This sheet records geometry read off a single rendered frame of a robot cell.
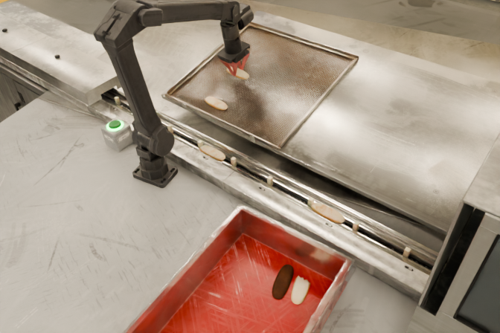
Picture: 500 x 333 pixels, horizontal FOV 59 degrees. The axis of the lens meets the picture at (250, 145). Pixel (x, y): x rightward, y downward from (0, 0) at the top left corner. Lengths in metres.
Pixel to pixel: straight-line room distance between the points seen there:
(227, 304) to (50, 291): 0.44
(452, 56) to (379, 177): 0.93
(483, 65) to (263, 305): 1.40
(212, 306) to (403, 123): 0.79
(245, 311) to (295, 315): 0.12
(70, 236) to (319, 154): 0.74
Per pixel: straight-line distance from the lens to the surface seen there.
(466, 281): 0.83
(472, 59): 2.10
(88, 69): 1.83
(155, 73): 1.91
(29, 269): 1.32
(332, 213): 1.23
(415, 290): 1.14
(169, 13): 1.22
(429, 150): 1.38
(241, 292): 1.13
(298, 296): 1.11
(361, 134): 1.40
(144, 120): 1.26
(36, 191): 1.51
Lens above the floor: 1.79
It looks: 41 degrees down
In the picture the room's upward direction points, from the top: 2 degrees counter-clockwise
